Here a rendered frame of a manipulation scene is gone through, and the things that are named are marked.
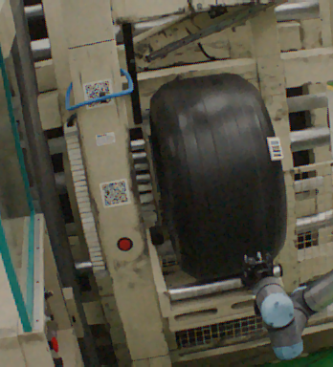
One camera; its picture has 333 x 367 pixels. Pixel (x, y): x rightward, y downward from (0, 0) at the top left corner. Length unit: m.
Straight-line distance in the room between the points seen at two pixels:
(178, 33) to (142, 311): 0.87
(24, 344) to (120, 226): 0.73
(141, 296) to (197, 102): 0.62
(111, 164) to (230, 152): 0.33
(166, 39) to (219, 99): 0.44
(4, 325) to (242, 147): 0.79
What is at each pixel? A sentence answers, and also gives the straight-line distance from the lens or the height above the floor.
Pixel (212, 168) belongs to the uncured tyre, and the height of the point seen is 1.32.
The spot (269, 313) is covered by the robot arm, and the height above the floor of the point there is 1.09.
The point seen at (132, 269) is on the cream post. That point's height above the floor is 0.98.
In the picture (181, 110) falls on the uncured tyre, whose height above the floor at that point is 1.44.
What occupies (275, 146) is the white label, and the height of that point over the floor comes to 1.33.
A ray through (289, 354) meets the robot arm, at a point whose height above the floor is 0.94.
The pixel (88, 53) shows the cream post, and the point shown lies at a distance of 1.96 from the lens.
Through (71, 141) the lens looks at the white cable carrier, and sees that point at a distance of 2.05.
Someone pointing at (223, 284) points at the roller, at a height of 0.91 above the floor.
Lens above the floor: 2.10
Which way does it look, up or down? 25 degrees down
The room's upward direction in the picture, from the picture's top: 9 degrees counter-clockwise
